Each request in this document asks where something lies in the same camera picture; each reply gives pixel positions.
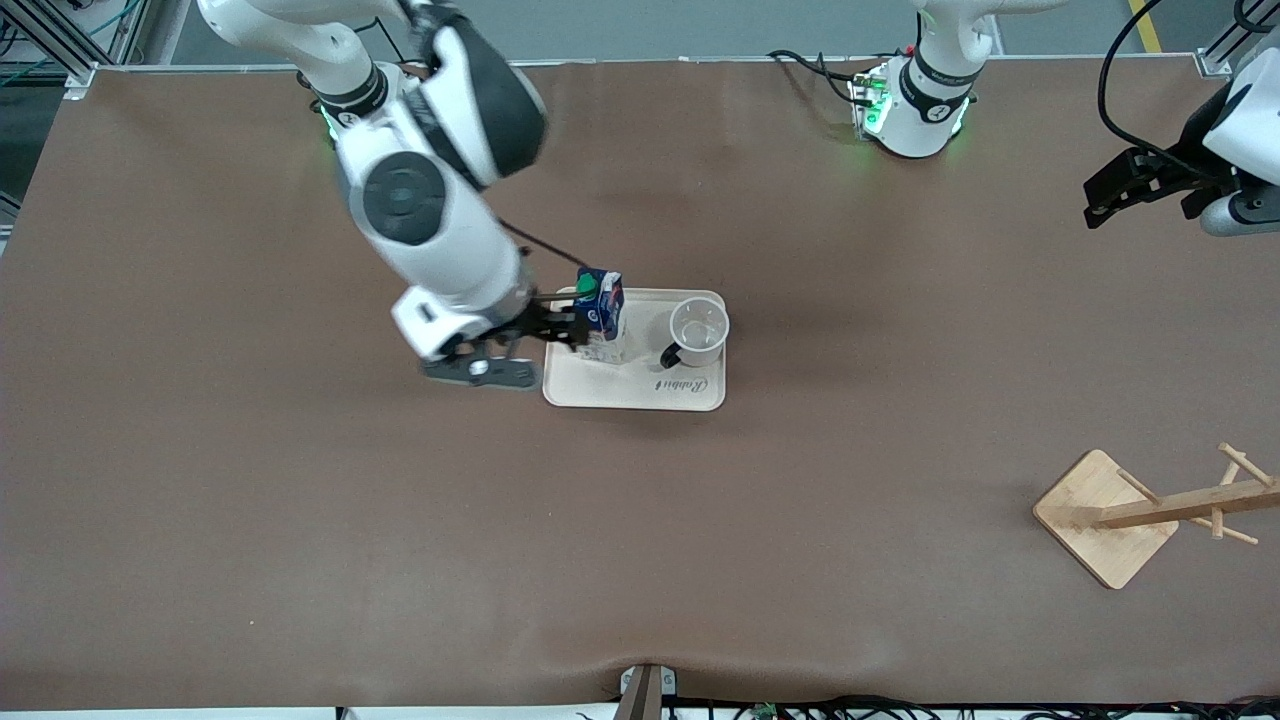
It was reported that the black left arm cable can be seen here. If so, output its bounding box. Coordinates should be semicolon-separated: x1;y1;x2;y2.
1098;0;1216;171

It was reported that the white smiley mug black handle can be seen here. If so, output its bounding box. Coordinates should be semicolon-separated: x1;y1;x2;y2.
659;296;731;370

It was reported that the black arm base cable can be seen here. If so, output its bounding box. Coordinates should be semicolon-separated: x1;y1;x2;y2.
768;48;869;109

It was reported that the cream rabbit print tray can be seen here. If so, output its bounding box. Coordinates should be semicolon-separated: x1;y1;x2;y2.
542;288;727;412

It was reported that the wooden mug rack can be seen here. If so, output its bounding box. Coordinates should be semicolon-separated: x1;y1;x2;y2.
1033;442;1280;591

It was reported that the aluminium frame post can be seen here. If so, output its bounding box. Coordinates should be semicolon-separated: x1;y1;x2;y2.
0;0;151;99
1195;0;1280;77

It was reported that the blue milk carton green cap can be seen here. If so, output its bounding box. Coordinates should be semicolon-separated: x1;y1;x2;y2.
574;267;627;365

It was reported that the metal table edge bracket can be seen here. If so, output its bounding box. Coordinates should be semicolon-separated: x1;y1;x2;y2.
612;662;679;720

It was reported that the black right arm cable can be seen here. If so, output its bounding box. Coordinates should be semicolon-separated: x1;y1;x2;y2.
495;215;593;273

